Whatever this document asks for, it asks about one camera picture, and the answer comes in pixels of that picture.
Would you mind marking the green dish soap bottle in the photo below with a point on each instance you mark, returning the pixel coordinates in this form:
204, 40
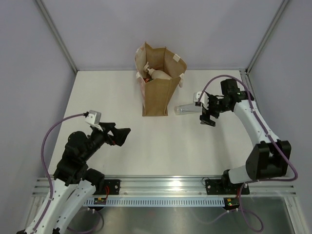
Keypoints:
147, 79

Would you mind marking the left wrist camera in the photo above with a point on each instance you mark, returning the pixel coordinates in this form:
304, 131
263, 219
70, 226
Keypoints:
93, 119

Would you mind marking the brown canvas tote bag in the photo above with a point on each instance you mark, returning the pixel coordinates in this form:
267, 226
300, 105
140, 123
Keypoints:
157, 93

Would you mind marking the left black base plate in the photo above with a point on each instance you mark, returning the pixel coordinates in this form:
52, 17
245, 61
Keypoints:
108, 186

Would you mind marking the silver squeeze tube clear cap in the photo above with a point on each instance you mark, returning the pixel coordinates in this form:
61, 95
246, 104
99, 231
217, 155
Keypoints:
187, 109

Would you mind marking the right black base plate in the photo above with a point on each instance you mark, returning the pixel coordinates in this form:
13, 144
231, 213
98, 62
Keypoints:
217, 187

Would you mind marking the right aluminium frame post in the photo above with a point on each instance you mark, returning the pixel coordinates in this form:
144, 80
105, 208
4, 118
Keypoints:
269, 31

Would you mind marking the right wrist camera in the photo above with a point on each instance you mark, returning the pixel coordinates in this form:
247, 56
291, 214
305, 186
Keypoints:
201, 99

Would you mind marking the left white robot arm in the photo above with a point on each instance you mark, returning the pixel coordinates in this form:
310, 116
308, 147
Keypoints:
63, 202

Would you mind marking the left aluminium frame post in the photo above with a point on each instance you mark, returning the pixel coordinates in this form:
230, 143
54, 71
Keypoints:
43, 10

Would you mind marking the slotted white cable duct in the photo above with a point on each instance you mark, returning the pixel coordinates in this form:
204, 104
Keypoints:
155, 202

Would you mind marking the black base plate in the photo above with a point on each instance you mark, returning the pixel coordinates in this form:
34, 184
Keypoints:
217, 187
108, 186

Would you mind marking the aluminium mounting rail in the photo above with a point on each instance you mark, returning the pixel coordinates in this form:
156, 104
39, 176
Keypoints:
181, 186

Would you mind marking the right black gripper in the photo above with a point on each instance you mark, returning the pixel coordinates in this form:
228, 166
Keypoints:
211, 98

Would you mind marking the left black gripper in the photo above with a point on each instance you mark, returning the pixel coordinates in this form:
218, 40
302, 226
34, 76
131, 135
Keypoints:
119, 135

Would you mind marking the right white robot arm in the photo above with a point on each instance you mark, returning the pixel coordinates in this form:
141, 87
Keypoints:
269, 158

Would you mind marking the beige pump dispenser bottle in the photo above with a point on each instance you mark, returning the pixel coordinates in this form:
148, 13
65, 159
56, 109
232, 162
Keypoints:
156, 74

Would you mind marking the aluminium frame post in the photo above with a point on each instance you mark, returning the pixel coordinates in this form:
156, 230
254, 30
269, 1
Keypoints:
43, 10
269, 31

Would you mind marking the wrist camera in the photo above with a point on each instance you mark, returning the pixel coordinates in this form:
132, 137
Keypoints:
93, 119
201, 99

